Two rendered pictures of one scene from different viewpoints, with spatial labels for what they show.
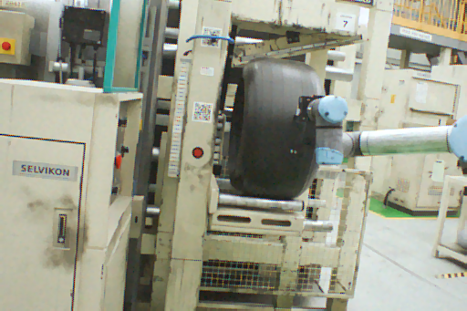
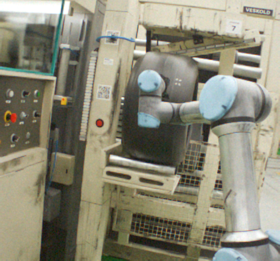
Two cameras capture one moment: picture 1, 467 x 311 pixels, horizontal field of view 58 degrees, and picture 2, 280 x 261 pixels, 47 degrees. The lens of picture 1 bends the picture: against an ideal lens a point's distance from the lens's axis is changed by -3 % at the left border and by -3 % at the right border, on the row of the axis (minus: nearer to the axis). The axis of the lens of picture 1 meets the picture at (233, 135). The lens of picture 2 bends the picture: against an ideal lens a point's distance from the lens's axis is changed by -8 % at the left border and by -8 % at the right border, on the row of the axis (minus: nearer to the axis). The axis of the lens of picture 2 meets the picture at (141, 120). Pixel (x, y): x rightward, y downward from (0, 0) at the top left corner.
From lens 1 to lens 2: 64 cm
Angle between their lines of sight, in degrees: 19
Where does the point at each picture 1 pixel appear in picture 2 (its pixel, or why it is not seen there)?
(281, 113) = not seen: hidden behind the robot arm
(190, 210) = (93, 166)
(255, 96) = (132, 78)
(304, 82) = (173, 68)
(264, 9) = (168, 18)
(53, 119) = not seen: outside the picture
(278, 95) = not seen: hidden behind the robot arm
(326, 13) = (218, 20)
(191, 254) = (94, 199)
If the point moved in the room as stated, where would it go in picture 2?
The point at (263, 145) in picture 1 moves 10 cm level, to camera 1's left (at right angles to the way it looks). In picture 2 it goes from (132, 116) to (112, 113)
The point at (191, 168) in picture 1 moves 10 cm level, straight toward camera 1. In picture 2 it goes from (94, 134) to (87, 136)
